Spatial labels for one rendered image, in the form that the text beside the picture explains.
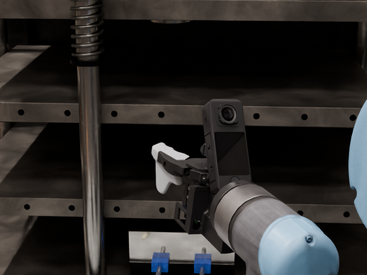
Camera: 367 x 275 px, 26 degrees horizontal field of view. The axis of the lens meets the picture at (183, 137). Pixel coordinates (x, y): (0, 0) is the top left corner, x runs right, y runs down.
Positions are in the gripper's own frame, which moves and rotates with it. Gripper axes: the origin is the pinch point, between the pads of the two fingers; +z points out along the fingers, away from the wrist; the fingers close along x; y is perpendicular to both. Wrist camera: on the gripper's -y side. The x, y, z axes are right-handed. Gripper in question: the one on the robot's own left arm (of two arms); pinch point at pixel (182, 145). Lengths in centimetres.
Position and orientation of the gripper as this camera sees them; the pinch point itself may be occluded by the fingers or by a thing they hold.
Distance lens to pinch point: 107.5
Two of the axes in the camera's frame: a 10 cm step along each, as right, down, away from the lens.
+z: -3.6, -2.8, 8.9
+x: 9.2, 0.2, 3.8
